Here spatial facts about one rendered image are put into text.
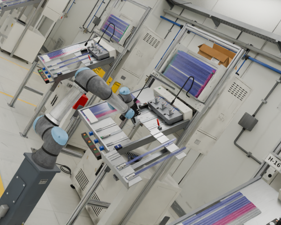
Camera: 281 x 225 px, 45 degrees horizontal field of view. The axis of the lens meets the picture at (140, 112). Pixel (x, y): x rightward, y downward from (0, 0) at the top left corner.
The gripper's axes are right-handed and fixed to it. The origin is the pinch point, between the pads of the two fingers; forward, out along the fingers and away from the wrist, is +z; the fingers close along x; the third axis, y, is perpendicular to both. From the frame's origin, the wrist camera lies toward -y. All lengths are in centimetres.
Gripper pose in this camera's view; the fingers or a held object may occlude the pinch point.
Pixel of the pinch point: (134, 124)
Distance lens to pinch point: 273.7
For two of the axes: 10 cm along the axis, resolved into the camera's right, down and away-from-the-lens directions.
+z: 2.7, 7.4, 6.2
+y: 8.4, -4.9, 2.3
